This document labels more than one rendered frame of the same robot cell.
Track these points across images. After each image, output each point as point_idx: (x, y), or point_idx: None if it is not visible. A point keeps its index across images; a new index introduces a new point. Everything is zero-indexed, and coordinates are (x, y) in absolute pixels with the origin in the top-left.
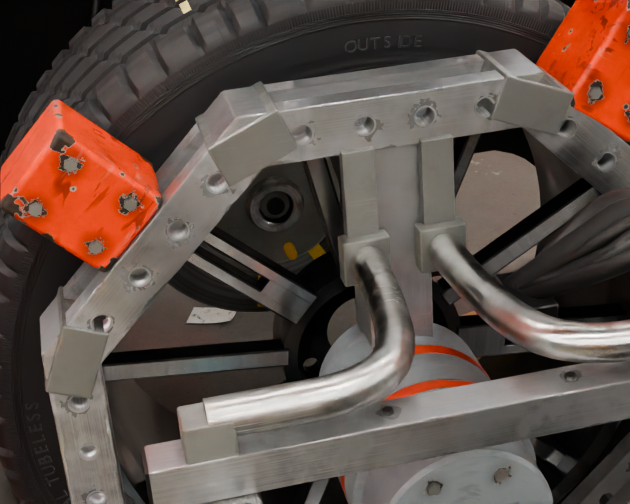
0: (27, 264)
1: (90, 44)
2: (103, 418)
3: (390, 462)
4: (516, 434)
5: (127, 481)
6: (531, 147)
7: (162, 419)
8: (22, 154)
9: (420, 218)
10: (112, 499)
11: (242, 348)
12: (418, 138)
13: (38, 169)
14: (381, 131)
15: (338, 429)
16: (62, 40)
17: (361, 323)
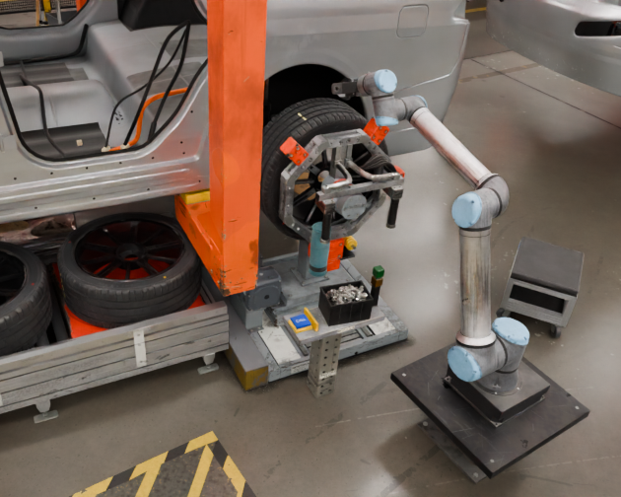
0: (278, 164)
1: (281, 122)
2: (293, 190)
3: (349, 194)
4: (366, 190)
5: None
6: None
7: None
8: (287, 146)
9: (345, 157)
10: (291, 205)
11: (306, 179)
12: (347, 144)
13: (293, 149)
14: (342, 143)
15: (343, 189)
16: None
17: (331, 175)
